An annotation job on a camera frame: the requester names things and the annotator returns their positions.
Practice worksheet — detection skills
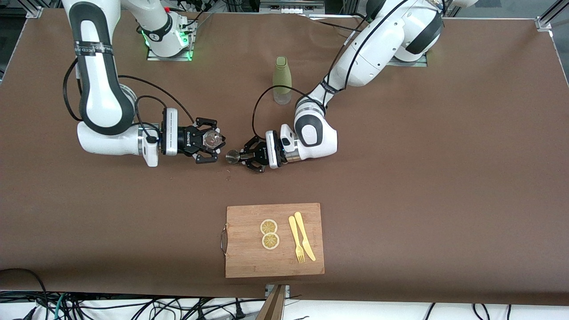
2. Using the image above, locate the small clear glass cup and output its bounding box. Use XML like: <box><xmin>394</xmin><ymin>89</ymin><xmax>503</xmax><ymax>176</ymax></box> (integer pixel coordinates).
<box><xmin>203</xmin><ymin>131</ymin><xmax>223</xmax><ymax>150</ymax></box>

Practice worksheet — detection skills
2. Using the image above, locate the green sleeved glass shaker bottle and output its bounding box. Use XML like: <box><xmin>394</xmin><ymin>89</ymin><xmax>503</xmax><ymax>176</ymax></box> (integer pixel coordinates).
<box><xmin>272</xmin><ymin>56</ymin><xmax>293</xmax><ymax>105</ymax></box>

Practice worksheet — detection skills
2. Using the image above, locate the bamboo cutting board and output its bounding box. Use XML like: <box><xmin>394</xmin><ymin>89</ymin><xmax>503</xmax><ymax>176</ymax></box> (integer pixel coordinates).
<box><xmin>220</xmin><ymin>203</ymin><xmax>325</xmax><ymax>279</ymax></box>

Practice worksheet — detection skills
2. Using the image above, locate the yellow plastic fork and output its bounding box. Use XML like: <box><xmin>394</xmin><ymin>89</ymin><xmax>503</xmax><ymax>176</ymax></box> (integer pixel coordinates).
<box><xmin>289</xmin><ymin>216</ymin><xmax>306</xmax><ymax>264</ymax></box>

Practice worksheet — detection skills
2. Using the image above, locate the yellow plastic knife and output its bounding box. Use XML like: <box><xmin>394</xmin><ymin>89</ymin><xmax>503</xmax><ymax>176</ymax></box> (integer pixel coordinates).
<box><xmin>294</xmin><ymin>212</ymin><xmax>317</xmax><ymax>262</ymax></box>

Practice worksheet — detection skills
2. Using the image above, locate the grey power strip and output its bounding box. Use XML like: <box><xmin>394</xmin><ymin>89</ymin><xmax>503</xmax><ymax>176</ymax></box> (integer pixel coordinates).
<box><xmin>260</xmin><ymin>0</ymin><xmax>326</xmax><ymax>14</ymax></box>

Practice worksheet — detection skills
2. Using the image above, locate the brown table cover sheet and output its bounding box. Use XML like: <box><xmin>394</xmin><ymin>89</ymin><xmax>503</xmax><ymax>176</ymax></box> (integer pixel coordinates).
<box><xmin>0</xmin><ymin>9</ymin><xmax>569</xmax><ymax>307</ymax></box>

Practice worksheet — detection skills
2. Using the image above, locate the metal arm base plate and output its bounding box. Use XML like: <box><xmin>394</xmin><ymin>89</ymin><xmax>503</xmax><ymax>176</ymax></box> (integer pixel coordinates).
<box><xmin>386</xmin><ymin>53</ymin><xmax>429</xmax><ymax>68</ymax></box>
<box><xmin>146</xmin><ymin>18</ymin><xmax>193</xmax><ymax>62</ymax></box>

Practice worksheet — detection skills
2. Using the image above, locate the small metal bracket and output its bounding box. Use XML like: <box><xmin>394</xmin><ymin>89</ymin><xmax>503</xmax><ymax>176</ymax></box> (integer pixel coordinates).
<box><xmin>265</xmin><ymin>284</ymin><xmax>291</xmax><ymax>299</ymax></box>

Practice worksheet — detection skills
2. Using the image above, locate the brown wooden post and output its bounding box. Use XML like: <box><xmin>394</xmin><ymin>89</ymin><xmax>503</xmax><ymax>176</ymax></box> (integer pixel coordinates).
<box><xmin>256</xmin><ymin>284</ymin><xmax>287</xmax><ymax>320</ymax></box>

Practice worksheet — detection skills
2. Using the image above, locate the black base cable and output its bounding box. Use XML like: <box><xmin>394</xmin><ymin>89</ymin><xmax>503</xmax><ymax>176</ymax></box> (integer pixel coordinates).
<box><xmin>309</xmin><ymin>12</ymin><xmax>370</xmax><ymax>35</ymax></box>

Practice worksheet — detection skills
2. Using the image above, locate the black looped floor cable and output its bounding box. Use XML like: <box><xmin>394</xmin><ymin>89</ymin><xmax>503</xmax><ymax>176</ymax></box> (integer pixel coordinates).
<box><xmin>0</xmin><ymin>268</ymin><xmax>50</xmax><ymax>320</ymax></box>

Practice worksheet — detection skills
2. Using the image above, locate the teal cable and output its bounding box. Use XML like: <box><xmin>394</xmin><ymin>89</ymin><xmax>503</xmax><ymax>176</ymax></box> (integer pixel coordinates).
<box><xmin>52</xmin><ymin>294</ymin><xmax>68</xmax><ymax>320</ymax></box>

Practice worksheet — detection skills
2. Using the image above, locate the aluminium frame profile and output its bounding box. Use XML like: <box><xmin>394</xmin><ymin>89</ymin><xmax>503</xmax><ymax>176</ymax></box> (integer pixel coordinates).
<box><xmin>535</xmin><ymin>0</ymin><xmax>569</xmax><ymax>32</ymax></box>

